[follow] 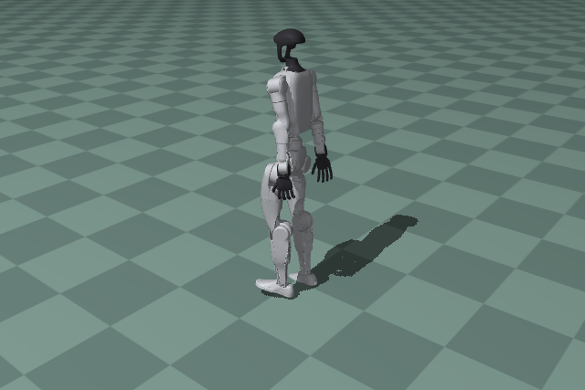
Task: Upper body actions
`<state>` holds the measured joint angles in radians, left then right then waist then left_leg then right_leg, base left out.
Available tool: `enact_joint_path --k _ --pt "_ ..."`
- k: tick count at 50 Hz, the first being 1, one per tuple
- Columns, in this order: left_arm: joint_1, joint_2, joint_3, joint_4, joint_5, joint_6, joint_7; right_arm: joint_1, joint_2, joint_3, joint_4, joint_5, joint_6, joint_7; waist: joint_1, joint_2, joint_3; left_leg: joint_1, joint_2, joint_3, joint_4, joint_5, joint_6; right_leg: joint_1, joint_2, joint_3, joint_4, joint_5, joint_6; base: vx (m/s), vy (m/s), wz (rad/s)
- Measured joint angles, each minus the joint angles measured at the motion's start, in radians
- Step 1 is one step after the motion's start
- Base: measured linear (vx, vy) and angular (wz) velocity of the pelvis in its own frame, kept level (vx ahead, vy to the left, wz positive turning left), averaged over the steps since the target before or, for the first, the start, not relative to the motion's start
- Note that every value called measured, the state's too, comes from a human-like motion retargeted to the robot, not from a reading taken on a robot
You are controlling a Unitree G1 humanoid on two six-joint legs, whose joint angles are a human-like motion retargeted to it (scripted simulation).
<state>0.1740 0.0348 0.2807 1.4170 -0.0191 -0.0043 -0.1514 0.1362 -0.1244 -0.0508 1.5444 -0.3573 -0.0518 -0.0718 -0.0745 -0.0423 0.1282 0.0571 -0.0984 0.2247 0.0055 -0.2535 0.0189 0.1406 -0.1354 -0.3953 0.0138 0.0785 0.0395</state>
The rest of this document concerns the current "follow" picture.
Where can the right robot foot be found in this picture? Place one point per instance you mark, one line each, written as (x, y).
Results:
(310, 279)

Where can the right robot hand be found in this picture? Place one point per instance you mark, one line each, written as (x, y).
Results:
(322, 163)

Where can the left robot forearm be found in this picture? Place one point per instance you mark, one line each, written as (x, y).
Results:
(283, 146)

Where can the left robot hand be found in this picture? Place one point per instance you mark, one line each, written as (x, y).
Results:
(283, 183)

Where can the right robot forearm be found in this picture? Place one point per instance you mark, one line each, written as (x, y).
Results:
(318, 134)

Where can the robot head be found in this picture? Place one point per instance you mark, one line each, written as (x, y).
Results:
(289, 37)

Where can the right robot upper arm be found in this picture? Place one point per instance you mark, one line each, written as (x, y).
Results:
(316, 105)

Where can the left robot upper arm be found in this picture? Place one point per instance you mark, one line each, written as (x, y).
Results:
(277, 88)

